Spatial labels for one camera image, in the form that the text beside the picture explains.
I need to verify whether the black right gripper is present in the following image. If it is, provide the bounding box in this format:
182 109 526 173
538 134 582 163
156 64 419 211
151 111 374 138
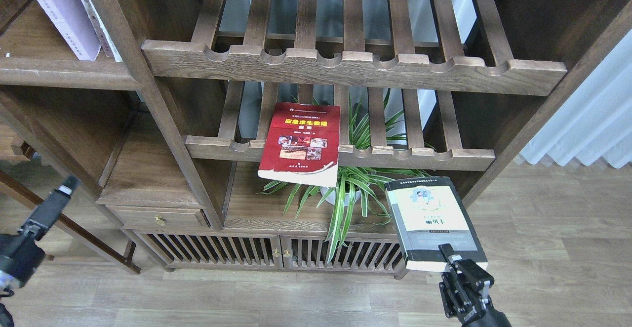
438 244 511 327

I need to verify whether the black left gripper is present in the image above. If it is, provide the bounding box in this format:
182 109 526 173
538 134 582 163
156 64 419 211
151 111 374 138
0 176 81 290

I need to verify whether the yellow and black book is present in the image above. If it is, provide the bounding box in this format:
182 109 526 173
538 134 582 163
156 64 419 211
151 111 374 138
384 176 488 272

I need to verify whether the white and purple book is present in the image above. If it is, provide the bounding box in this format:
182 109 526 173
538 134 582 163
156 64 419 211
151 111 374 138
37 0 101 61

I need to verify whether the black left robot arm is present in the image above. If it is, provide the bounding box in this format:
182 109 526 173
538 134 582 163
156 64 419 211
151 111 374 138
0 175 80 298

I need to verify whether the white book upright on shelf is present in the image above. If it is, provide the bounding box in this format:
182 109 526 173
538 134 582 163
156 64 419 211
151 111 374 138
81 0 122 62

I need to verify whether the wooden furniture at left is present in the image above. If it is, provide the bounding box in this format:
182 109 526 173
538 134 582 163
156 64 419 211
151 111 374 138
0 122 141 274

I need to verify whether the brass drawer knob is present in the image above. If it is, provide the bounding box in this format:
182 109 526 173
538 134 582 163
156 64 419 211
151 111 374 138
155 216 166 226

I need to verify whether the green spider plant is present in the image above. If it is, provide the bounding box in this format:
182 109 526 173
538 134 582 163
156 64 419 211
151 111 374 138
257 88 429 263

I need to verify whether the white plant pot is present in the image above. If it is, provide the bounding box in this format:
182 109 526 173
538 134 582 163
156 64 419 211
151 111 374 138
320 185 362 206

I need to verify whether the dark wooden bookshelf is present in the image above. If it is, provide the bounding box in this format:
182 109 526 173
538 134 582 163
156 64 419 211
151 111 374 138
1 0 631 279

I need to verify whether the white curtain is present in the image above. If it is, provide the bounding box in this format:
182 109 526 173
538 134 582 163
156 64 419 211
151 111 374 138
515 33 632 168

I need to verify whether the red cover book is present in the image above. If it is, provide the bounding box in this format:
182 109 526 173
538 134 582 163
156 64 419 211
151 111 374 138
258 102 340 187

